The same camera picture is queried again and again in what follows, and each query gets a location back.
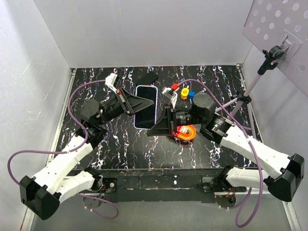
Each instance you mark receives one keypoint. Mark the yellow round toy block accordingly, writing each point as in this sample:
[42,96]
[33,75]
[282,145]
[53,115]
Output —
[184,93]

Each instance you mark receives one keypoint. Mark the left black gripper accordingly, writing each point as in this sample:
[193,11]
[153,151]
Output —
[131,103]

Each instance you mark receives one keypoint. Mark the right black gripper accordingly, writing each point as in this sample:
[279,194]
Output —
[165,125]

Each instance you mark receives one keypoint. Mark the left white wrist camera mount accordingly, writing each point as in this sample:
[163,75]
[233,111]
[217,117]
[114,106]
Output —
[111,82]

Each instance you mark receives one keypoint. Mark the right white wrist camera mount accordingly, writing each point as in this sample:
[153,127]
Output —
[171,93]

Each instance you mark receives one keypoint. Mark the red orange oval tray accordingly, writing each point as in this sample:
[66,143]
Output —
[185,133]

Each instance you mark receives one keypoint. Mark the smartphone with black screen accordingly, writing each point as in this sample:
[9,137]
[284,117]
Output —
[146,118]

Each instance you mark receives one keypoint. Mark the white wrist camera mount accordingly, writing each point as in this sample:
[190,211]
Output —
[111,82]
[171,93]

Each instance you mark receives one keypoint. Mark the perforated lilac panel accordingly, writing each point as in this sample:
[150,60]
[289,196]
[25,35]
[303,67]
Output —
[282,23]

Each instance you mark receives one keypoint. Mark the grey phone at table edge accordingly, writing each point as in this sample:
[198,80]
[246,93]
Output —
[85,162]

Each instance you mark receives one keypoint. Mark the black phone case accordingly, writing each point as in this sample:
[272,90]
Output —
[147,79]

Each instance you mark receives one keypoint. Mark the blue cube toy block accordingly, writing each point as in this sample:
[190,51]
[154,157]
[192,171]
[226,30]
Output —
[191,95]

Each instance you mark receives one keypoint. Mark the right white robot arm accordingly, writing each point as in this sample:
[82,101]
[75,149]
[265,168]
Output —
[280,174]

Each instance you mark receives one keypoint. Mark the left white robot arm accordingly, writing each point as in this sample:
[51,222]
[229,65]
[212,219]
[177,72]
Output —
[47,189]

